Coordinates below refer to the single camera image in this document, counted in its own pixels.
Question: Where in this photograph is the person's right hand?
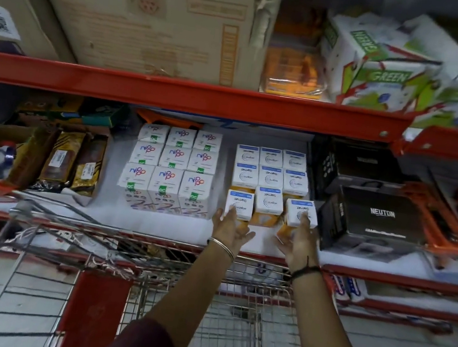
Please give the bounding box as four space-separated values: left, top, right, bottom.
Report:
269 207 329 278

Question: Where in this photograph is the person's left hand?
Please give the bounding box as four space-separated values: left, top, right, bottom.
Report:
207 204 259 256

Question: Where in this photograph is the person's left forearm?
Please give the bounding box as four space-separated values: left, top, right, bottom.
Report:
137 231 240 347

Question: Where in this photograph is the yellow brown box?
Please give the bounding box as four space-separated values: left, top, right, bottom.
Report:
12 86 87 136

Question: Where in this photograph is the white red blue packet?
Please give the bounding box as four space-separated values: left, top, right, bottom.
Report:
327 273 371 307

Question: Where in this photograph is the black perforated box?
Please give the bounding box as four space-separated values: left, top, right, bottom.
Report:
300 132 411 213

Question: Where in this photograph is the silver bangle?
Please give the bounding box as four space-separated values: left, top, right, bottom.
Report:
204 237 239 262

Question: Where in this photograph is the large brown cardboard box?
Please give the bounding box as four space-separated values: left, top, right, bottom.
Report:
9 0 285 95

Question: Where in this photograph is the orange flat package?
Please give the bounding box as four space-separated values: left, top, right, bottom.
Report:
134 106 206 134

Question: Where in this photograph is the metal wire shopping cart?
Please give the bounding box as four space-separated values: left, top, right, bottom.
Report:
0 182 351 347

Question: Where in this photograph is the white shelf liner sheet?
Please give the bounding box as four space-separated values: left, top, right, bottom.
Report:
0 91 458 288

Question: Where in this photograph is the brown gold packet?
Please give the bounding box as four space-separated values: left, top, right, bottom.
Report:
68 130 109 200
31 125 87 198

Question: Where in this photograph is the black thread bracelet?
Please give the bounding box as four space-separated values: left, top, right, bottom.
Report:
289 254 324 288

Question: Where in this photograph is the dark green box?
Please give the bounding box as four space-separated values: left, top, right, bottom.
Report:
75 96 137 140

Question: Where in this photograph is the black box with white print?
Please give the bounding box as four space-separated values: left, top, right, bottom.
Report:
312 181 434 268

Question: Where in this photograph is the stack of white green-label cartons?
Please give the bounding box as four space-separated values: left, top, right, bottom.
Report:
113 118 224 222

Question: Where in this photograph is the stack of orange packets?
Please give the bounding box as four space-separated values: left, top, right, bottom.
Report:
259 0 341 103

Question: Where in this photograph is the white yellow small box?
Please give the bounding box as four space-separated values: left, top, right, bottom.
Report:
223 188 256 224
278 196 321 242

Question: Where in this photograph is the open cardboard tray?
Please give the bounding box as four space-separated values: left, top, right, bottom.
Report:
0 121 61 196

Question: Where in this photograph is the red metal shelf rack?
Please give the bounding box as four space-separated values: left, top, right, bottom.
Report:
0 50 458 339

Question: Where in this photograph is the stack of white blue-label cartons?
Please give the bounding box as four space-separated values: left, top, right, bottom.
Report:
224 141 315 234

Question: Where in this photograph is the person's right forearm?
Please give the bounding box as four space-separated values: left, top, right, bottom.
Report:
280 266 365 347

